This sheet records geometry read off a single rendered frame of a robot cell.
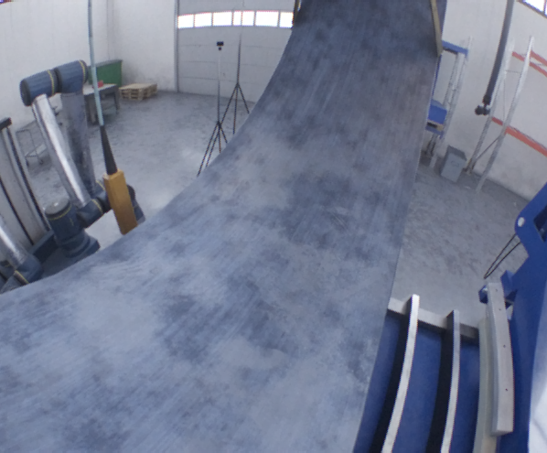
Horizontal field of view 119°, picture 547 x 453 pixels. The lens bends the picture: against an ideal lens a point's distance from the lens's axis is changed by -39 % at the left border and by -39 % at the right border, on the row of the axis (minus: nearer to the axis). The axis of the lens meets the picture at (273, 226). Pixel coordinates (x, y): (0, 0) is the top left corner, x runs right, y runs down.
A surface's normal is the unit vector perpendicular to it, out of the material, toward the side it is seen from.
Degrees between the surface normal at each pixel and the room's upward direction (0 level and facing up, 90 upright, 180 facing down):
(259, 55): 90
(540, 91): 90
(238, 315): 5
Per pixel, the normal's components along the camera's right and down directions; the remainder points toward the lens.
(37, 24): 0.90, 0.34
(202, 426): 0.27, -0.92
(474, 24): -0.43, 0.57
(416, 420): 0.09, -0.75
